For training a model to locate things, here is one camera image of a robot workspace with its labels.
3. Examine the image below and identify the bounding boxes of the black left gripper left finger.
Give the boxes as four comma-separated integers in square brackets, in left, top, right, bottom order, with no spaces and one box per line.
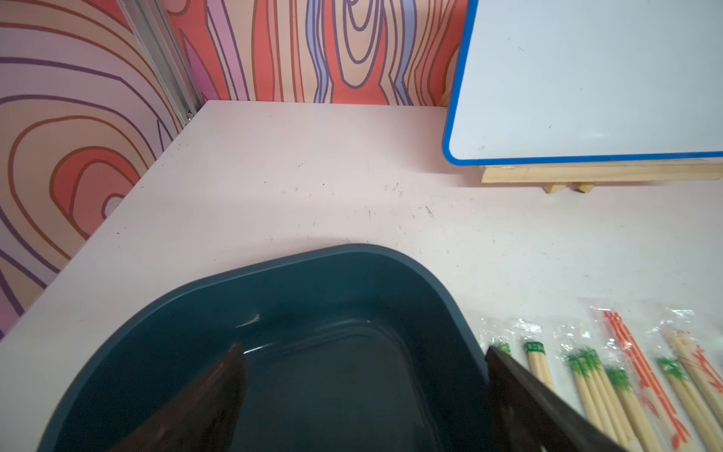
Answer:
[112,344,248,451]

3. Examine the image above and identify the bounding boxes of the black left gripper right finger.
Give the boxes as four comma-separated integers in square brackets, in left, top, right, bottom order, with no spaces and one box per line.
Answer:
[485,347,622,452]

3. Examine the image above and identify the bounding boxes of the teal plastic storage box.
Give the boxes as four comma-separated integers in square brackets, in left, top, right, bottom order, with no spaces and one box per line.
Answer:
[40,244,497,451]

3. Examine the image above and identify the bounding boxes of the panda chopsticks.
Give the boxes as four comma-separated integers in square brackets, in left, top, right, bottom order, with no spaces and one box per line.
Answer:
[515,319,555,391]

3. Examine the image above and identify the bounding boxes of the leaf top chopsticks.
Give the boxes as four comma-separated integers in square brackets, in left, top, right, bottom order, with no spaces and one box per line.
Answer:
[604,365,663,451]
[558,324,629,448]

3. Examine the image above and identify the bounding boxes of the wooden whiteboard easel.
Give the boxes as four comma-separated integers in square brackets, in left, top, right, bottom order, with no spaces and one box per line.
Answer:
[480,158,722,194]

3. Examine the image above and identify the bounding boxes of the blue framed whiteboard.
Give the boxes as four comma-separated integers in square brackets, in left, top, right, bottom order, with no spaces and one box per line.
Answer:
[442,0,722,166]

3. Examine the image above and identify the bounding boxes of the left aluminium frame post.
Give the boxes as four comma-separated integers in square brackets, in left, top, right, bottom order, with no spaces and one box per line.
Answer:
[118,0,204,126]

